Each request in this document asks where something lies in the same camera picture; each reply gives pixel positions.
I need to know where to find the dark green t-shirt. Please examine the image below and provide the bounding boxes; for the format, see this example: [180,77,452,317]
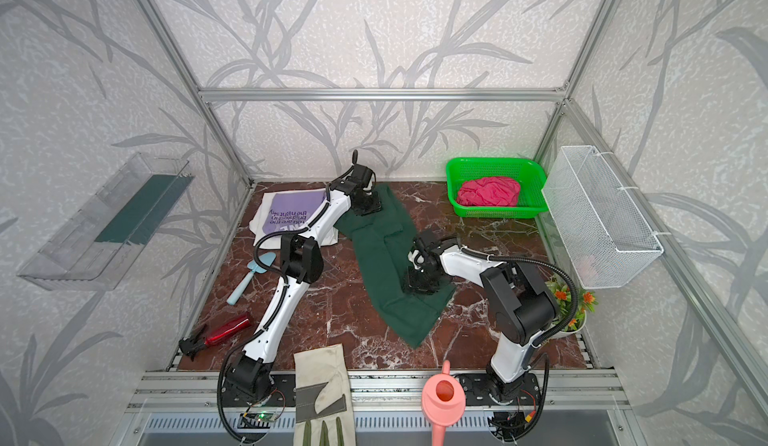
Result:
[335,184,456,348]

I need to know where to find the green plastic basket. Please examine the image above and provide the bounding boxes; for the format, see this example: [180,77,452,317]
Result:
[445,157,548,219]

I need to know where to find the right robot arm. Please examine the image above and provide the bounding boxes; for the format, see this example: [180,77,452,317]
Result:
[405,231,580,405]

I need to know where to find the beige gardening glove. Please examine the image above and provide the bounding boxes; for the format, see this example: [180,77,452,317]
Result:
[293,344,356,446]

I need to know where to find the red spray bottle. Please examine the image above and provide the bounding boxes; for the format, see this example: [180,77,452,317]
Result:
[178,313,253,360]

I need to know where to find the white wire mesh basket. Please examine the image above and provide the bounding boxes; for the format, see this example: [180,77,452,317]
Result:
[542,146,664,290]

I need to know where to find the potted artificial flowers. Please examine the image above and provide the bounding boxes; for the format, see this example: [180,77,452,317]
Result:
[542,277,599,340]

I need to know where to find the pink watering can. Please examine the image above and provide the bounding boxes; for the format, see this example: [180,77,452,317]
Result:
[421,361,466,446]

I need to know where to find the pink crumpled t-shirt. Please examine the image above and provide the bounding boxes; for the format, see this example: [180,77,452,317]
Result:
[457,176,521,207]

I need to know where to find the white folded t-shirt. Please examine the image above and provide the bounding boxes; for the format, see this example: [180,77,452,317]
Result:
[249,188,351,250]

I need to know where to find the aluminium frame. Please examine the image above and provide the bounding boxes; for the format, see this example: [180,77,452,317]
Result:
[113,0,768,446]

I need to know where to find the light blue garden trowel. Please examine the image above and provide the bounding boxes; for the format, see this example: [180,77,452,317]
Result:
[227,252,276,306]

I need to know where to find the clear plastic wall shelf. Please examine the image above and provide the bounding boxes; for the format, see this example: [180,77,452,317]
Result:
[17,153,194,291]

